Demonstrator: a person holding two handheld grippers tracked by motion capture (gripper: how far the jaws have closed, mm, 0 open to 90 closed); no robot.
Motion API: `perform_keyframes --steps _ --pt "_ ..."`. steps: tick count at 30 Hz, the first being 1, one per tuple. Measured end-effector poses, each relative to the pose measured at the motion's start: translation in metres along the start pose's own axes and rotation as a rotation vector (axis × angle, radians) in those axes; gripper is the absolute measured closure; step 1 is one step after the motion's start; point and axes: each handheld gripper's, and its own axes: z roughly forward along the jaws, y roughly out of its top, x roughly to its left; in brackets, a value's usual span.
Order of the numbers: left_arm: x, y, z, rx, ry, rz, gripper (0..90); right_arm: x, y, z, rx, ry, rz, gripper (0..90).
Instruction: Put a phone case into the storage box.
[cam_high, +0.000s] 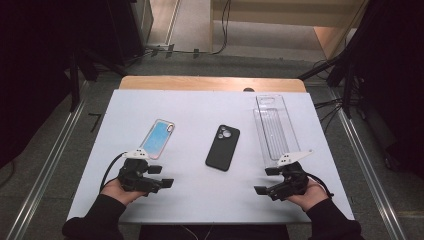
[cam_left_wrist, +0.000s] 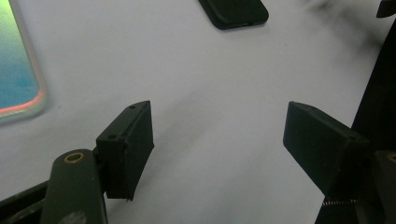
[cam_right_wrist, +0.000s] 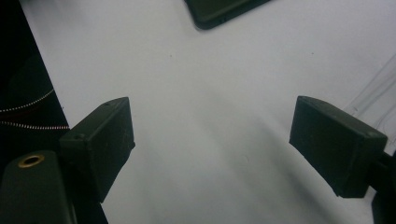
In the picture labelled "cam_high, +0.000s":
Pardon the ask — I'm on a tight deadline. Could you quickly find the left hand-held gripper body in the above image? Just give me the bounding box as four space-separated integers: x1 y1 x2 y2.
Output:
117 148 164 196

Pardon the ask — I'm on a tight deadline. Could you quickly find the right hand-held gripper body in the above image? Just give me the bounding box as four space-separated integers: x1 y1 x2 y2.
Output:
266 149 314 202

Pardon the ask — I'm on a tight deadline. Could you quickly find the blue phone case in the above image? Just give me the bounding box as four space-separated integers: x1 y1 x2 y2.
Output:
139 118 176 160

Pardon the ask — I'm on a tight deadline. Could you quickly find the clear plastic tray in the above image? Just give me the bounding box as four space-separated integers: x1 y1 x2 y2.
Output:
253 94 302 168

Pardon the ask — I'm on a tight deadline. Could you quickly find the black phone case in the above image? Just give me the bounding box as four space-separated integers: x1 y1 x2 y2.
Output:
205 124 241 172

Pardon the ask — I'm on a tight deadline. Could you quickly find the person's left hand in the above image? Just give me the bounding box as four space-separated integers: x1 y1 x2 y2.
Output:
100 178 148 207

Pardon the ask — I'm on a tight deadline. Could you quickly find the person's right hand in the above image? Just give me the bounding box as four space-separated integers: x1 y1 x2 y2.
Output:
286 178 330 213

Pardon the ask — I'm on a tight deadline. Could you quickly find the white board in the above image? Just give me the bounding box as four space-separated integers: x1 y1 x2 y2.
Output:
66 89 355 224

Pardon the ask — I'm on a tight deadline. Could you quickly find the person's dark clothing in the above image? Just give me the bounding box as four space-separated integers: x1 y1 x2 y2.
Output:
138 224 292 240

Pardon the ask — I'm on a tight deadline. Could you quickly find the wooden table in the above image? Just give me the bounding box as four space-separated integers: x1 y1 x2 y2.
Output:
118 75 307 93

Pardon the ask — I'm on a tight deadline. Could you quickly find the black metal stand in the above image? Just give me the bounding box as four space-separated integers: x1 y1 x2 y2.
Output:
66 49 129 113
297 54 356 118

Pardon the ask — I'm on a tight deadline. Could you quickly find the black curtain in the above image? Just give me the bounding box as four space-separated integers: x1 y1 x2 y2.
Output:
0 0 149 168
328 0 424 179

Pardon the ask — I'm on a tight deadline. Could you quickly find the light wooden furniture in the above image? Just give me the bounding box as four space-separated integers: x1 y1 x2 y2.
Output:
209 0 369 60

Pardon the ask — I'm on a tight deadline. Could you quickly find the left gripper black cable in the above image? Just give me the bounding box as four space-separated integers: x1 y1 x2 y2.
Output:
99 151 128 195

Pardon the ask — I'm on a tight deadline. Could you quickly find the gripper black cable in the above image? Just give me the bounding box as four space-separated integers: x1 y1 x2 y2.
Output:
99 151 128 195
305 172 335 198

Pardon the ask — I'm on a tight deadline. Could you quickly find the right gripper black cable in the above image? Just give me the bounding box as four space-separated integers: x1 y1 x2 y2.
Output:
305 172 335 198

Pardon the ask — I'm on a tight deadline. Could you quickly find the metal floor rail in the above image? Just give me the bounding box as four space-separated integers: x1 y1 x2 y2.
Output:
6 98 88 240
331 96 408 240

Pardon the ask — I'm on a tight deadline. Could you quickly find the bundle of black cables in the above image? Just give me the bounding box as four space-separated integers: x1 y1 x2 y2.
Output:
314 98 345 133

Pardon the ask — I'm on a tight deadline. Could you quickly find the hanging black cable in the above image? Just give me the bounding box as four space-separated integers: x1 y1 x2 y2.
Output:
211 0 233 56

